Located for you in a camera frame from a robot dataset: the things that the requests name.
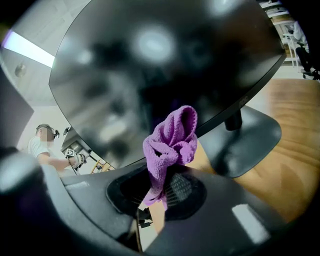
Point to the white garment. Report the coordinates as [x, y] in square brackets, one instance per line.
[300, 35]

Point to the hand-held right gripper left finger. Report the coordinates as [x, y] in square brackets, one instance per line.
[87, 200]

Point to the black office chair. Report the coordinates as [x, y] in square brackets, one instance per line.
[306, 60]

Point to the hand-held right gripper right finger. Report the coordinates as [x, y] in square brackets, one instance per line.
[212, 220]

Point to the black monitor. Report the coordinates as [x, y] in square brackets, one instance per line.
[112, 75]

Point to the ceiling light strip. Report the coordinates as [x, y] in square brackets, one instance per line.
[30, 47]

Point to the purple cloth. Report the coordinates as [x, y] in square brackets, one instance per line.
[170, 140]

